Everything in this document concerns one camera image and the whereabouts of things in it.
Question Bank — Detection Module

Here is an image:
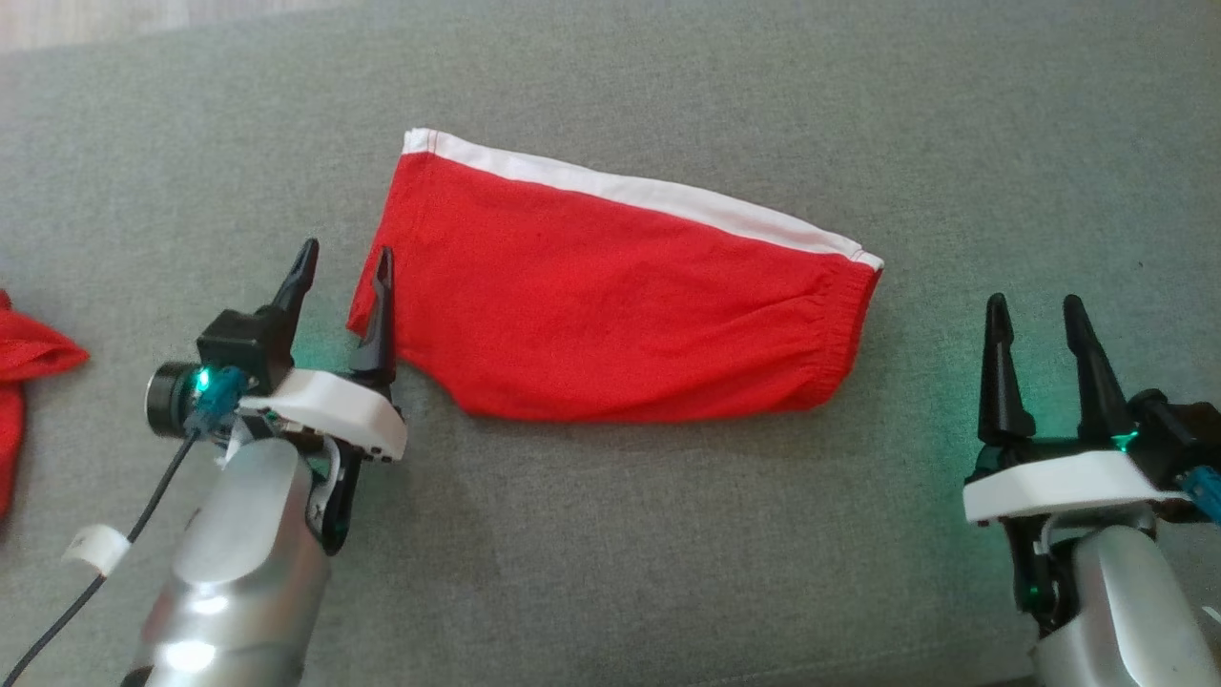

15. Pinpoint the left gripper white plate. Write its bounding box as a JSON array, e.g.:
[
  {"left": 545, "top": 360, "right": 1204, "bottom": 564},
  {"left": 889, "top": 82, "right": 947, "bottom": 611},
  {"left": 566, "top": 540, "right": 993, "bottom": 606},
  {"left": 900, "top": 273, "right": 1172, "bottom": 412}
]
[{"left": 238, "top": 239, "right": 408, "bottom": 556}]

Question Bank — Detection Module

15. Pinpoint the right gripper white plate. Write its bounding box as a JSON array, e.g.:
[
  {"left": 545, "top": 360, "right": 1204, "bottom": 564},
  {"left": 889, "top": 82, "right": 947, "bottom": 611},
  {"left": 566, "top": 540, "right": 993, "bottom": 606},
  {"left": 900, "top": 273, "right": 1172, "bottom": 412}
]
[{"left": 962, "top": 293, "right": 1189, "bottom": 631}]

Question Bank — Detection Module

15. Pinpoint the red shorts white stripe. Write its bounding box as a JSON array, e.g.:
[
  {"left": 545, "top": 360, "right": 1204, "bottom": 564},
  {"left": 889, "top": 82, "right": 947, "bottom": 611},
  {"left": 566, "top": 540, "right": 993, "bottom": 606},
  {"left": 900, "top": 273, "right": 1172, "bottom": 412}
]
[{"left": 346, "top": 128, "right": 885, "bottom": 425}]

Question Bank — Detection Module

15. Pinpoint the red basketball jersey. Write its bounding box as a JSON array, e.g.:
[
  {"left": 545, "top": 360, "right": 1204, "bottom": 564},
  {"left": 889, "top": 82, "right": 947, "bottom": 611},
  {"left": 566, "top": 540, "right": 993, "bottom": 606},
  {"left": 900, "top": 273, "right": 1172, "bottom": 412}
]
[{"left": 0, "top": 290, "right": 91, "bottom": 521}]

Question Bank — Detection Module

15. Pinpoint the large grey sofa seat cushion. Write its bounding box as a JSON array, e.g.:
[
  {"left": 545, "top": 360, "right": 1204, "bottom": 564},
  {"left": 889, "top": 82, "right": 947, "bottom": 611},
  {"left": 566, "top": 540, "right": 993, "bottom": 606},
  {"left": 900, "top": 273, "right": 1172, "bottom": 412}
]
[{"left": 0, "top": 0, "right": 1221, "bottom": 687}]

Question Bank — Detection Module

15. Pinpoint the white cable label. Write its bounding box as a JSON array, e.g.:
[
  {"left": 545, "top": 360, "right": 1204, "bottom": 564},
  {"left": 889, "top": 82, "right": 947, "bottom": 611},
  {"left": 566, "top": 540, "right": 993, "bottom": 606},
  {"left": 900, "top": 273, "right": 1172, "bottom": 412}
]
[{"left": 62, "top": 524, "right": 131, "bottom": 577}]

